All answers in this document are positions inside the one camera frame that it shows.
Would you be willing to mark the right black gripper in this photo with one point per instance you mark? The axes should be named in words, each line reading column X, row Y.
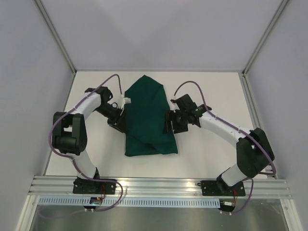
column 169, row 121

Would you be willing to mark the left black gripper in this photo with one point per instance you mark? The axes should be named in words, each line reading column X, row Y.
column 119, row 122

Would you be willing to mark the green surgical drape cloth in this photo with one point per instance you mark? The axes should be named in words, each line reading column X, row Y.
column 145, row 120

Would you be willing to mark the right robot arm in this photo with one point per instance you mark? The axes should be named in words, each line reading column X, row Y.
column 253, row 151

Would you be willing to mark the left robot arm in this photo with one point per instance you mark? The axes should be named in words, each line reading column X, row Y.
column 69, row 135

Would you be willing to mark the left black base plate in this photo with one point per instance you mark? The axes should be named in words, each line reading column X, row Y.
column 84, row 186

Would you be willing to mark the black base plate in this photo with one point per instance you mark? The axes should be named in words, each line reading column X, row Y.
column 84, row 186
column 211, row 188

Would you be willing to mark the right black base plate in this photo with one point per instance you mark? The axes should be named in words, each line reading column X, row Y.
column 211, row 188

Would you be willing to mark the slotted cable duct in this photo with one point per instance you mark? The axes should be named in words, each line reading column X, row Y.
column 130, row 201

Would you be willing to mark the aluminium front rail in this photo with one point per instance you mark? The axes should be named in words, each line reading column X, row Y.
column 157, row 187

